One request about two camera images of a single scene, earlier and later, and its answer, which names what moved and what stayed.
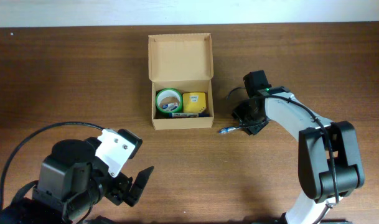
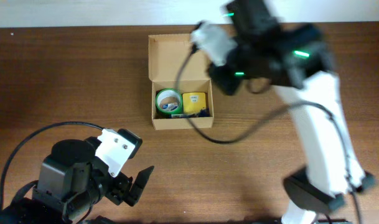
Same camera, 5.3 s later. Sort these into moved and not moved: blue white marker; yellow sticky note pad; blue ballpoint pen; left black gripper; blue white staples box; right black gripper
Moved: right black gripper; blue ballpoint pen
Not moved: blue white staples box; left black gripper; blue white marker; yellow sticky note pad
